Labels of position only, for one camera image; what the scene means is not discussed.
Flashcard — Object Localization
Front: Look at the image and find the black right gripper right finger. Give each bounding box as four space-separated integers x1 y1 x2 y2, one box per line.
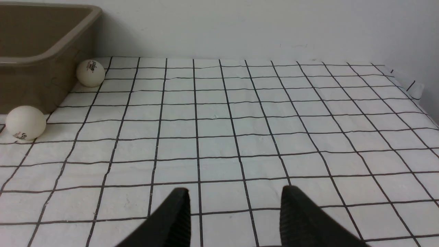
280 186 368 247

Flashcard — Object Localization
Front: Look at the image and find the white grid tablecloth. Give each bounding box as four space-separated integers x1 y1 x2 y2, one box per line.
0 57 439 247

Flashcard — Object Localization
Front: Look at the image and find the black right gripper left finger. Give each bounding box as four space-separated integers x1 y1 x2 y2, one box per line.
117 188 191 247

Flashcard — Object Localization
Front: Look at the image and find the olive plastic bin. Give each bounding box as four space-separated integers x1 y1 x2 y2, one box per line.
0 1 103 114

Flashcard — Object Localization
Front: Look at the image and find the white ball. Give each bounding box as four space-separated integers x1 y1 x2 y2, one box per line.
76 59 105 87
5 105 46 140

